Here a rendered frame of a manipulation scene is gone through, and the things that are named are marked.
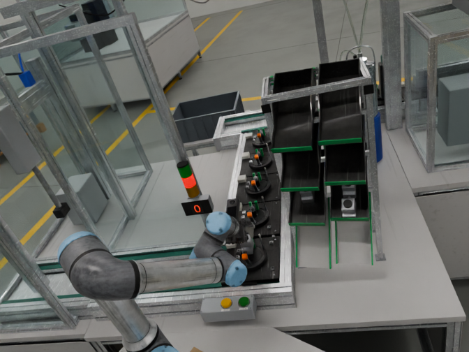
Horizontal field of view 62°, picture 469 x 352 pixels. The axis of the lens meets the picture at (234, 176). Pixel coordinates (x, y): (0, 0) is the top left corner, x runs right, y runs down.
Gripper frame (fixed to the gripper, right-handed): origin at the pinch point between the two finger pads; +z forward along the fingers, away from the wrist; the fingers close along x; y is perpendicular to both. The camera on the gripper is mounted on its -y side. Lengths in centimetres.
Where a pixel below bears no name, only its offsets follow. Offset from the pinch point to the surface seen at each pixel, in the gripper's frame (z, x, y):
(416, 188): 52, 77, -15
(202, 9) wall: 805, -252, -766
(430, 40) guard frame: 8, 86, -69
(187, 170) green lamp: -12.5, -17.3, -23.5
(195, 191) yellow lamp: -4.7, -17.4, -16.5
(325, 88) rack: -37, 40, -35
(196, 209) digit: 1.6, -19.6, -9.8
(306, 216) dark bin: -8.2, 26.5, 0.2
